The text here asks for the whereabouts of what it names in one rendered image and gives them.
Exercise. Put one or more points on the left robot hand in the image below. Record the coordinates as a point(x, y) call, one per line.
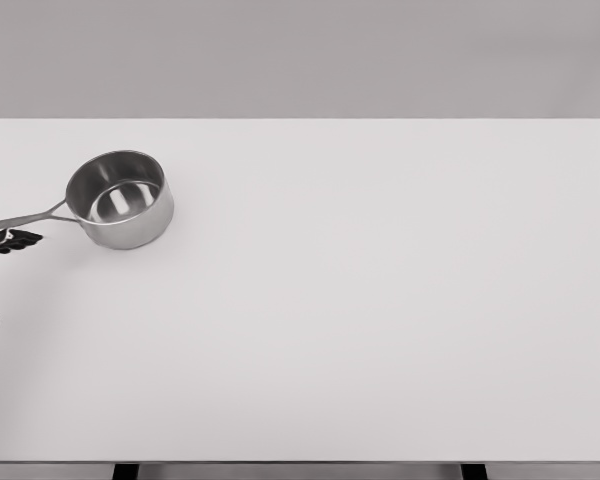
point(10, 239)

